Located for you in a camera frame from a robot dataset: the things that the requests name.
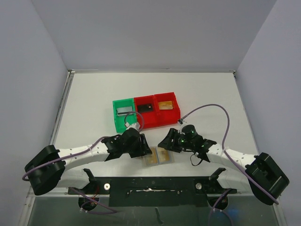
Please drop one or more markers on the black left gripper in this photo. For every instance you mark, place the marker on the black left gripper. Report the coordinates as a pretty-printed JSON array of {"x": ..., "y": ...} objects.
[{"x": 142, "y": 146}]

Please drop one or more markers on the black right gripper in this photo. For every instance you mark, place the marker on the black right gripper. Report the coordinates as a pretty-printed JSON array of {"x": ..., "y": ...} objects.
[{"x": 171, "y": 140}]

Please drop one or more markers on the gold card page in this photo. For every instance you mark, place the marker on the gold card page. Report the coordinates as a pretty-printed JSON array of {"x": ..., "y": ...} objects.
[{"x": 151, "y": 159}]

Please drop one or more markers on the beige leather card holder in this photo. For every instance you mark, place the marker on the beige leather card holder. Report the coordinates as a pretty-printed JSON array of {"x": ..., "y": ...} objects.
[{"x": 153, "y": 150}]

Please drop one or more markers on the gold VIP card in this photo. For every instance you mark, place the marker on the gold VIP card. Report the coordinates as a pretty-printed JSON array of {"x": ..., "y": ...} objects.
[{"x": 164, "y": 156}]

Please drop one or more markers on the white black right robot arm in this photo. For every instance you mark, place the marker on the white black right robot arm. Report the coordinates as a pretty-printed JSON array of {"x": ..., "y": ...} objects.
[{"x": 246, "y": 173}]

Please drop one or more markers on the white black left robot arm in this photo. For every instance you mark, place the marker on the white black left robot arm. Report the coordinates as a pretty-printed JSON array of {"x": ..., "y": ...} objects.
[{"x": 53, "y": 167}]

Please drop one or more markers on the black card in red bin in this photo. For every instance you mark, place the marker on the black card in red bin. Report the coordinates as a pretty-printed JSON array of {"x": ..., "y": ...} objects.
[{"x": 145, "y": 108}]

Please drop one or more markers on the silver card in green bin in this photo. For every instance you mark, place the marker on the silver card in green bin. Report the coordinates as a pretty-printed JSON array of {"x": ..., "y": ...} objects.
[{"x": 124, "y": 110}]

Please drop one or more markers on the red right plastic bin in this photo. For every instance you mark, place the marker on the red right plastic bin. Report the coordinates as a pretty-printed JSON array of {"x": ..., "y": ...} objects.
[{"x": 168, "y": 110}]

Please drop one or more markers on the red plastic bin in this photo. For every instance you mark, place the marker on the red plastic bin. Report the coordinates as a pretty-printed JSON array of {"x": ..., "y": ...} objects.
[
  {"x": 151, "y": 119},
  {"x": 168, "y": 110}
]

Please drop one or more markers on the red middle plastic bin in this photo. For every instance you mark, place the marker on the red middle plastic bin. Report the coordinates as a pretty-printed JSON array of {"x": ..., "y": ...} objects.
[{"x": 151, "y": 119}]

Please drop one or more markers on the green plastic bin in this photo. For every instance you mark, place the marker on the green plastic bin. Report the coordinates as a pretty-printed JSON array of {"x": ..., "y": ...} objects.
[{"x": 119, "y": 120}]

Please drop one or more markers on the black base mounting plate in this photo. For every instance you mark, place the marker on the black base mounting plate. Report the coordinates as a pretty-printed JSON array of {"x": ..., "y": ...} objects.
[{"x": 154, "y": 191}]

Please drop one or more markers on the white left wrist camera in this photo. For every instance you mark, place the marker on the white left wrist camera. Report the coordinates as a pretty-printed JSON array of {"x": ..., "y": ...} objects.
[{"x": 135, "y": 126}]

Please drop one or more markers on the aluminium frame rail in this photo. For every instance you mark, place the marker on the aluminium frame rail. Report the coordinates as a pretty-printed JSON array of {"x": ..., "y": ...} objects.
[{"x": 47, "y": 191}]

